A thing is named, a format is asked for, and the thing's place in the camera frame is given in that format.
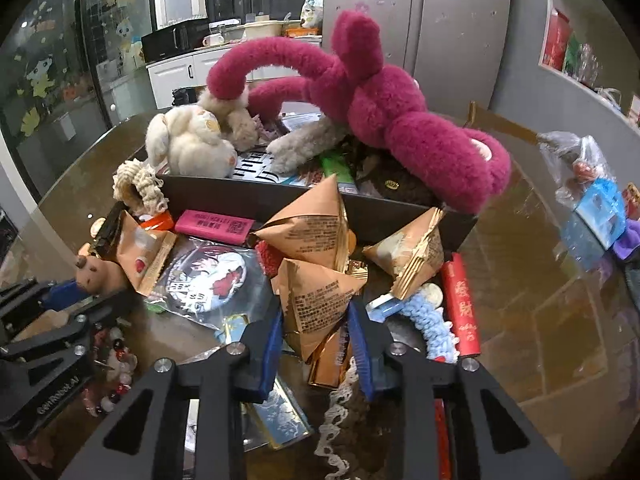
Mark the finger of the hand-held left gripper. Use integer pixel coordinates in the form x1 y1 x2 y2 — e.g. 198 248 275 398
0 296 138 361
0 280 77 317

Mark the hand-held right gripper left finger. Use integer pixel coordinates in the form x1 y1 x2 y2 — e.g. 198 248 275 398
62 302 286 480

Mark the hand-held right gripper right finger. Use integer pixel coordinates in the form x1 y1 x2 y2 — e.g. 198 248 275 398
347 300 576 480

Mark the brown white lace scrunchie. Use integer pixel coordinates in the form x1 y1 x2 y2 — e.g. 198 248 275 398
315 355 383 480

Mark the kraft paper snack packet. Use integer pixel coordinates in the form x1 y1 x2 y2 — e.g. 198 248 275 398
117 210 177 296
362 207 447 301
272 257 371 363
250 175 358 273

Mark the red bayberry ball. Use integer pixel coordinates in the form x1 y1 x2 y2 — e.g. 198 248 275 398
255 241 284 278

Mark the plain red lighter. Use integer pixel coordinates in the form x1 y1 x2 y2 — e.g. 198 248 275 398
433 399 454 480

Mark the black cardboard box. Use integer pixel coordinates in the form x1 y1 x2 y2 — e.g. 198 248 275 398
147 110 481 253

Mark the dark brown glossy desktop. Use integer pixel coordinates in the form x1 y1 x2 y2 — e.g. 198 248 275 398
0 105 640 480

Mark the copper lighter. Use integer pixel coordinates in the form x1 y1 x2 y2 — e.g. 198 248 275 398
306 320 357 391

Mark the small brown bear figure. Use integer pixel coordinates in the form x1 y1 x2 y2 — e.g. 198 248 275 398
75 255 126 293

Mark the light blue hair clip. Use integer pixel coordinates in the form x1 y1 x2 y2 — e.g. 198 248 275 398
366 294 407 322

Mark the blue patterned lighter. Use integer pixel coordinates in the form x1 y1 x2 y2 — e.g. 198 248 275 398
245 379 313 451

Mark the blue crochet scrunchie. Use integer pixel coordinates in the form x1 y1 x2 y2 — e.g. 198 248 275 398
395 292 461 362

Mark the black hair clip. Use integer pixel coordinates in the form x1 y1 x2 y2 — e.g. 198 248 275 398
85 202 126 261

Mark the cartoon badge in plastic bag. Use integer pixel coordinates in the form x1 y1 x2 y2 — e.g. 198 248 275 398
145 235 273 321

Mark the red lighter with gold characters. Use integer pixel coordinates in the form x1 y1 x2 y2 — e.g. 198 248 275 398
440 252 482 361

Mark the cream crochet scrunchie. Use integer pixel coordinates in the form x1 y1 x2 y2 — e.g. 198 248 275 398
112 160 171 218

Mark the pink lighter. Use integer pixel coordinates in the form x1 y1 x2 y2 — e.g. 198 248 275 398
174 208 253 242

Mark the dark brown plush pouch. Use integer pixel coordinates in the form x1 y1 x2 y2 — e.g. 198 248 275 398
357 160 443 207

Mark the green snack packet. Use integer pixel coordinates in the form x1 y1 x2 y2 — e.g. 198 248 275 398
320 152 362 194

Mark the white magazine with black print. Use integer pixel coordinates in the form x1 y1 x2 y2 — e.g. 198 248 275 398
232 152 311 187

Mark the cream plush rabbit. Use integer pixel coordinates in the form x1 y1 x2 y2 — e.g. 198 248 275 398
146 105 238 178

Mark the glass door with stickers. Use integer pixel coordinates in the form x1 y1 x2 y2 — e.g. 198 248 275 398
0 0 153 201

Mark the grey beige plush toy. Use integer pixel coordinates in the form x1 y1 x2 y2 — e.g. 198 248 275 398
267 117 351 173

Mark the white kitchen cabinet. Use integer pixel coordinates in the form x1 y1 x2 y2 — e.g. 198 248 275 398
146 40 326 111

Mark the pink plush bear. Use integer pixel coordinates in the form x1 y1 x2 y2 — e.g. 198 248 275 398
206 10 512 213

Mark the wooden chair back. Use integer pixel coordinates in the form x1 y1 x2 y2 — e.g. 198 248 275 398
465 101 540 144

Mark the blue carton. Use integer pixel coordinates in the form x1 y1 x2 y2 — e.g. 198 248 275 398
560 177 629 270

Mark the grey cloth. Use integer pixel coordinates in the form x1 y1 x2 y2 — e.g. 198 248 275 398
622 260 640 311

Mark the black microwave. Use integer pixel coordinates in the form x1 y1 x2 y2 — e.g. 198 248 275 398
141 20 211 65

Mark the clear plastic bag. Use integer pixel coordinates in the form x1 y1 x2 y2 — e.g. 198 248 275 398
537 130 622 211

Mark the purple cloth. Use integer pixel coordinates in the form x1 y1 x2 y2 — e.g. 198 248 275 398
612 220 640 262

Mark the cream basin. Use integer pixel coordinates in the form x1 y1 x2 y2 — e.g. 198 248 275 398
242 20 288 40

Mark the silver refrigerator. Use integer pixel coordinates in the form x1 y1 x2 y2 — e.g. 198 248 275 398
322 0 516 93

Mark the printed plastic bag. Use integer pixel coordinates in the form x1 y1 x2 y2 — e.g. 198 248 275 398
299 0 326 29

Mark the green box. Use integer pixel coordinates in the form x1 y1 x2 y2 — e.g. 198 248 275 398
564 35 581 75

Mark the red box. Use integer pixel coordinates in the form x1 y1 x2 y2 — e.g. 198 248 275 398
542 10 571 71

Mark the bead bracelet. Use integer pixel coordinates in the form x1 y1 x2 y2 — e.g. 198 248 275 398
85 325 138 417

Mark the white wall bin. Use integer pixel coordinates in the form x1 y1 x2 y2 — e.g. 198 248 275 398
54 112 77 142

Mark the white wall shelf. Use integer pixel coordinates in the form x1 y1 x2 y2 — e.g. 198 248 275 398
537 0 640 128

